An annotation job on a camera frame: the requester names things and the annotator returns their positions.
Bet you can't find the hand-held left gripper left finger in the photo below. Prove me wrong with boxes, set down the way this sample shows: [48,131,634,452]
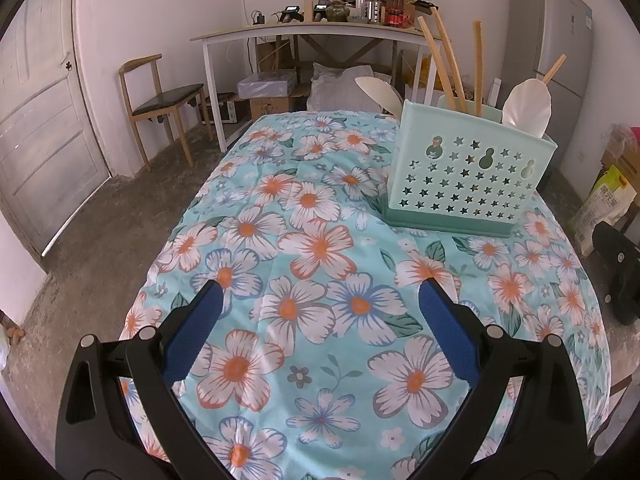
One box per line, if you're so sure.
[55,280,236,480]

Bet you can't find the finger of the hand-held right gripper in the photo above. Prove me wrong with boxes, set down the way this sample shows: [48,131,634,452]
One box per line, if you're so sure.
[592,222,640,326]

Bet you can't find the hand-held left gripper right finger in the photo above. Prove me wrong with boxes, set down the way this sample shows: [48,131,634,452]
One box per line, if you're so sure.
[419,277,588,480]

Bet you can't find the green plastic utensil basket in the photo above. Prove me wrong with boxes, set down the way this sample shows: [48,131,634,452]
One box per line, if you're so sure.
[380,94,558,238]

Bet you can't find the yellow rice bag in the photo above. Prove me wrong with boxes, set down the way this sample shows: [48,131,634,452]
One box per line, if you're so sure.
[570,165,633,256]

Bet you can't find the brown cardboard box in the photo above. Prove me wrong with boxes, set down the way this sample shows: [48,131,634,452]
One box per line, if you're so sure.
[600,132,640,186]

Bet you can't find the floral tablecloth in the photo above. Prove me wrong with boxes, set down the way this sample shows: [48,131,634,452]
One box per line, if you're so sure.
[117,110,613,480]

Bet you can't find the wooden chair with black seat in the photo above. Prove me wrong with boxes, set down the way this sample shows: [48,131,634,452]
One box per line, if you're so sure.
[118,53,213,171]

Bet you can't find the grey refrigerator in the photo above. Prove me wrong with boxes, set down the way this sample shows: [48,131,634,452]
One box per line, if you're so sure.
[501,0,594,176]

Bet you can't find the white flat box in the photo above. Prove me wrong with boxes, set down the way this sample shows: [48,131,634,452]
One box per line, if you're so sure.
[237,71,298,99]

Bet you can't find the white sack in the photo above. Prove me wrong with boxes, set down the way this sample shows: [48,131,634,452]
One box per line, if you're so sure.
[306,61,401,113]

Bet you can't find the white panelled door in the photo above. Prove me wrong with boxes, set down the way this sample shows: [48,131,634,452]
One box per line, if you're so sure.
[0,0,113,256]

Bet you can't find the white long table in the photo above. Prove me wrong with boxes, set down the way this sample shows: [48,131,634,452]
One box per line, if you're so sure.
[190,22,446,153]

